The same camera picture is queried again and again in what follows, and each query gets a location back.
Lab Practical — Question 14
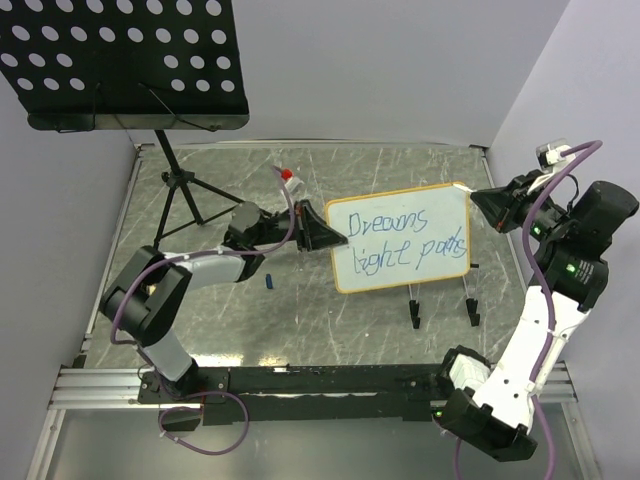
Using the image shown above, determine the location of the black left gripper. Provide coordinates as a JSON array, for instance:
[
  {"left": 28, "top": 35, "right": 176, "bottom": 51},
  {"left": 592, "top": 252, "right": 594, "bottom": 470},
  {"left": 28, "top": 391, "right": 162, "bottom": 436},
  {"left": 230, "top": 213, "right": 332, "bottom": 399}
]
[{"left": 252, "top": 200, "right": 348, "bottom": 253}]

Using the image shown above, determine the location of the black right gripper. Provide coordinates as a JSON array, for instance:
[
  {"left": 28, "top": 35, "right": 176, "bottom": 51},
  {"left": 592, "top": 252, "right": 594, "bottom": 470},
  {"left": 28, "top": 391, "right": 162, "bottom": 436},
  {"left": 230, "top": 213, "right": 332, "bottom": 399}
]
[{"left": 470, "top": 169, "right": 573, "bottom": 242}]

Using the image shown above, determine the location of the yellow framed small whiteboard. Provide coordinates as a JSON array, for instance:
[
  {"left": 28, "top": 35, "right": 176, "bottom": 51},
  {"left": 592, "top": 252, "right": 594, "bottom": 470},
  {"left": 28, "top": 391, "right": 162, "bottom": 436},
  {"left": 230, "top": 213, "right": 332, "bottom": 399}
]
[{"left": 325, "top": 182, "right": 471, "bottom": 294}]

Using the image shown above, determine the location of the white marker pen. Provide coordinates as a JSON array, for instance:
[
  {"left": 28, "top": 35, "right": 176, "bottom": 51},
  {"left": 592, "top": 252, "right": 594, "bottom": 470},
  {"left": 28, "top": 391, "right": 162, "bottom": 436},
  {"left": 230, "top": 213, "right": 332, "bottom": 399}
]
[{"left": 452, "top": 183, "right": 475, "bottom": 195}]

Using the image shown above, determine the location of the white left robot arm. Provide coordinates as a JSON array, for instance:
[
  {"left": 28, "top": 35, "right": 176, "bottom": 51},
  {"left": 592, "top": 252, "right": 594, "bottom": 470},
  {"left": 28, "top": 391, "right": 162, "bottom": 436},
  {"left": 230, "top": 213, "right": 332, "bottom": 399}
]
[{"left": 99, "top": 200, "right": 348, "bottom": 402}]

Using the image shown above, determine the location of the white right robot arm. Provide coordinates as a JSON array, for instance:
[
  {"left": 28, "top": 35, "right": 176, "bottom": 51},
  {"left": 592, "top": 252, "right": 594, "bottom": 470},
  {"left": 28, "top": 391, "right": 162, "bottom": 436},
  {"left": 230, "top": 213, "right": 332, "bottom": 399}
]
[{"left": 434, "top": 175, "right": 639, "bottom": 462}]

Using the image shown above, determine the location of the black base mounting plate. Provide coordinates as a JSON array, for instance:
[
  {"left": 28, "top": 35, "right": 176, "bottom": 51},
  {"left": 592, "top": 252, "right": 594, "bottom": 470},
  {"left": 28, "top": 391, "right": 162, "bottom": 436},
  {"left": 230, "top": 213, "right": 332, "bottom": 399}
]
[{"left": 138, "top": 364, "right": 454, "bottom": 426}]

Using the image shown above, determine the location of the black perforated music stand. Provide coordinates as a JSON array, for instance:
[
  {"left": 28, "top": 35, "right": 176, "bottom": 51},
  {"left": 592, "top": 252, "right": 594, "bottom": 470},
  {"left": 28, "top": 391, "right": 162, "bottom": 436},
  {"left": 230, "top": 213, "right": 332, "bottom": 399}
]
[{"left": 0, "top": 0, "right": 291, "bottom": 251}]

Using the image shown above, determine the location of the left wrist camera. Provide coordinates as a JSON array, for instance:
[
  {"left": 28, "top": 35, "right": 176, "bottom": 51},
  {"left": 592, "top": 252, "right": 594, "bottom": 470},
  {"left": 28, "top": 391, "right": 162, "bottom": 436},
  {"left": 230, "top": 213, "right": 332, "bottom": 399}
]
[{"left": 280, "top": 168, "right": 304, "bottom": 197}]

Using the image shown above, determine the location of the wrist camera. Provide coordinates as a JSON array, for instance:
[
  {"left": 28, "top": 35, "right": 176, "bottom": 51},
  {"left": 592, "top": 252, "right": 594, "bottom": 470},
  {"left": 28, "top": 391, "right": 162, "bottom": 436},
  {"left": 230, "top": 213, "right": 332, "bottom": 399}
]
[
  {"left": 529, "top": 139, "right": 576, "bottom": 192},
  {"left": 280, "top": 168, "right": 304, "bottom": 197}
]

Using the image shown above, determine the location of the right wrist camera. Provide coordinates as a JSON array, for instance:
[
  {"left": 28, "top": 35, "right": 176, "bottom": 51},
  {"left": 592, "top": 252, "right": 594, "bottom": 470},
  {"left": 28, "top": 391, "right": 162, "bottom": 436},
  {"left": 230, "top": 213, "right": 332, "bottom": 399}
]
[{"left": 529, "top": 139, "right": 576, "bottom": 192}]

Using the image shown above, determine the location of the wire whiteboard easel stand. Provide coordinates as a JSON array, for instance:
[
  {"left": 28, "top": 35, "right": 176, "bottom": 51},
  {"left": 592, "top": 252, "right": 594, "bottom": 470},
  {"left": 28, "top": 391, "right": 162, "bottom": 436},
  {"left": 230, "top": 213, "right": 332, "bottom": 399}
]
[{"left": 407, "top": 262, "right": 482, "bottom": 330}]

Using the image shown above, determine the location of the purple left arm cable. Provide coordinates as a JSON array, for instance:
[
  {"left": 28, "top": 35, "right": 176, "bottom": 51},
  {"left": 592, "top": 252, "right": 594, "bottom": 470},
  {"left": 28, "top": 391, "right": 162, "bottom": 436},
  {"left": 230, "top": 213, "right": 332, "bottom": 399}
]
[{"left": 109, "top": 165, "right": 301, "bottom": 455}]

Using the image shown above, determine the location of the aluminium rail frame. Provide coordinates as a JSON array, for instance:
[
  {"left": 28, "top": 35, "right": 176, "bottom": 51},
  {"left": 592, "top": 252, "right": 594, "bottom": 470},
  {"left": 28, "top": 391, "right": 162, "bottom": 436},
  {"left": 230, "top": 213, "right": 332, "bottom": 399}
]
[{"left": 24, "top": 142, "right": 601, "bottom": 480}]

